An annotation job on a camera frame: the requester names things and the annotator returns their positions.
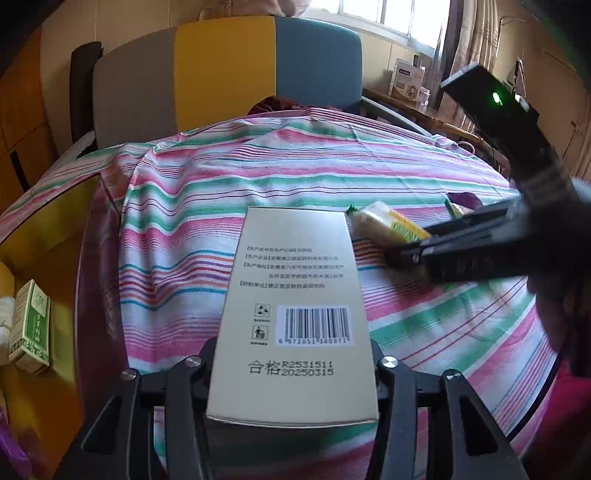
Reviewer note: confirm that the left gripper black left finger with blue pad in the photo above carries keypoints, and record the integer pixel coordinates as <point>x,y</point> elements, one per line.
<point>150,426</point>

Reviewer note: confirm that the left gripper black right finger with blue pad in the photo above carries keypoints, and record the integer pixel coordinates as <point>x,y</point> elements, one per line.
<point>464,441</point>

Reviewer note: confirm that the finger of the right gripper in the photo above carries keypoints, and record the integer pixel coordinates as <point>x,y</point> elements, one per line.
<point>412,256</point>
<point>492,212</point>

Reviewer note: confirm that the purple snack packet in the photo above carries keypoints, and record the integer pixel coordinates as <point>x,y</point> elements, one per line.
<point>465,199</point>

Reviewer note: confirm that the yellow green snack packet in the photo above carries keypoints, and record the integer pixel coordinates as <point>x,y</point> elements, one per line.
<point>385,226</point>

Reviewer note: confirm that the beige barcode carton box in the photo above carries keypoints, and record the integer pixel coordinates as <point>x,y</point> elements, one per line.
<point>293,349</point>

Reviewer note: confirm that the white towel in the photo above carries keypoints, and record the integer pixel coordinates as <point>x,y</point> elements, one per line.
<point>5,322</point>

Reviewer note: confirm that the person's right hand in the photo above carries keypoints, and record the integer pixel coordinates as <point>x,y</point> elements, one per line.
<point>563,306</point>

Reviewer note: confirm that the gold metal tray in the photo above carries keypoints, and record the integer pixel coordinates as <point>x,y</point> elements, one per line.
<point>39,266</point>

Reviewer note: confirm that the wooden side desk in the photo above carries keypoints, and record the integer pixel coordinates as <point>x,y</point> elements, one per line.
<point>426,117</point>

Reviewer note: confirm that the small green white box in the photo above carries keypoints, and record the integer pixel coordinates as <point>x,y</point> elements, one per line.
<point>30,335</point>

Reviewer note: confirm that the white appliance box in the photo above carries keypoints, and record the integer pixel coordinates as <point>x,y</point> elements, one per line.
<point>406,81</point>

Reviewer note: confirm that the pink patterned curtain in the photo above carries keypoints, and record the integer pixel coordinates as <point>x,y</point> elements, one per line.
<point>478,36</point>

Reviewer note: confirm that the dark red cloth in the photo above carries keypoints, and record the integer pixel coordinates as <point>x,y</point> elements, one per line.
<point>274,104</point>

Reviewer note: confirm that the striped pink green tablecloth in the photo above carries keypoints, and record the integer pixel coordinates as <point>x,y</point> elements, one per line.
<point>179,204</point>

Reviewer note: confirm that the wooden wardrobe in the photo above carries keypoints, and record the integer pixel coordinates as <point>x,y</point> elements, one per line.
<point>27,146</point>

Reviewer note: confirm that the grey yellow blue chair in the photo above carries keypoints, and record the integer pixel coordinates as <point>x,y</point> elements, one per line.
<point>160,72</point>

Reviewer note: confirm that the black rolled mat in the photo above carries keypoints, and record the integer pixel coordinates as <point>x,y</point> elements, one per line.
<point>82,62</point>

